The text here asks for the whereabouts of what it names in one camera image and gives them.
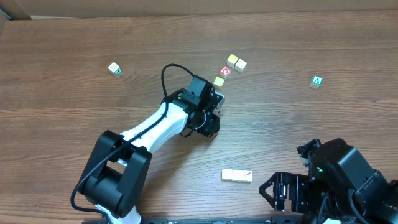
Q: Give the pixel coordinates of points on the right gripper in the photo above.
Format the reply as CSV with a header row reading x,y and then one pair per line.
x,y
292,191

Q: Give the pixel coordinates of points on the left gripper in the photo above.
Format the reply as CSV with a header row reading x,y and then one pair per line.
x,y
214,126

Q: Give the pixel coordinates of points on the white block red mark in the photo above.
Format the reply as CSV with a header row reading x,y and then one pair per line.
x,y
246,176

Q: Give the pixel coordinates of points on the white block green edge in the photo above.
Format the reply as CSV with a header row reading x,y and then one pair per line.
x,y
236,176

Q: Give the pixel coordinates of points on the yellow block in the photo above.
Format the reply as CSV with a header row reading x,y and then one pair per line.
x,y
231,61
227,174
218,82

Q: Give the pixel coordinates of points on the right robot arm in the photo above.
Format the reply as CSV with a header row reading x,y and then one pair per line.
x,y
341,185

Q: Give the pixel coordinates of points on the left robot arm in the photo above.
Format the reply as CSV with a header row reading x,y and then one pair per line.
x,y
114,175

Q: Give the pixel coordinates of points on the red circle block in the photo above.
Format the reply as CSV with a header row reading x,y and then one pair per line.
x,y
225,72

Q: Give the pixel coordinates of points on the white block far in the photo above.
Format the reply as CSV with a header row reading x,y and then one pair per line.
x,y
240,65

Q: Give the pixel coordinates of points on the white block green side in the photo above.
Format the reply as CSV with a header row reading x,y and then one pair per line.
x,y
115,69

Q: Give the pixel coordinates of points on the green letter block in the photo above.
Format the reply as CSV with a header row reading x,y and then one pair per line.
x,y
316,82

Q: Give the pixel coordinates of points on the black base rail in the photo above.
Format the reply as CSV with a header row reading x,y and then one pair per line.
x,y
284,219

